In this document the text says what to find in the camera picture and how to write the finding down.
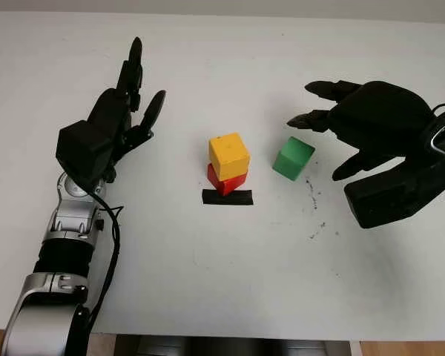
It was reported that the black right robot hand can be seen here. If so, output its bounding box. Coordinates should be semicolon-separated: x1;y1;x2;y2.
286;80;437;182

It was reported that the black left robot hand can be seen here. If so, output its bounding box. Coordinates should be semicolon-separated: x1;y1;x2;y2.
85;36;168;182

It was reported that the green block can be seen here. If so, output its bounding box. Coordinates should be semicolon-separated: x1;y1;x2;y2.
272;136;316;182

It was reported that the yellow block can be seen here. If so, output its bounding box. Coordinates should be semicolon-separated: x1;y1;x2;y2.
208;132;251;182

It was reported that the red block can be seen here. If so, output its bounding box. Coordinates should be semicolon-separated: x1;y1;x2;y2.
206;163;248;197

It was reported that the black tape strip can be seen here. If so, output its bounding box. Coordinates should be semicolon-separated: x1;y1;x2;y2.
202;188;254;206

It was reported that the dark robot torso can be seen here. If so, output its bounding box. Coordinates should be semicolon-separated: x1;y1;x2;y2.
114;334;352;356

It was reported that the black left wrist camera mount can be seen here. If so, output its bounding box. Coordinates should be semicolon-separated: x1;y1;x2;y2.
55;120;116;187

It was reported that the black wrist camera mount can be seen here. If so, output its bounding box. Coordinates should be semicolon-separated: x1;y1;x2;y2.
343;155;445;230
55;120;116;187

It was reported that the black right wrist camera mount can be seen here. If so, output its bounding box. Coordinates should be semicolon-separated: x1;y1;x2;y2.
343;155;445;230

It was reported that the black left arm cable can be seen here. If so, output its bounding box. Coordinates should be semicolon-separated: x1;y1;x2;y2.
85;191;125;334

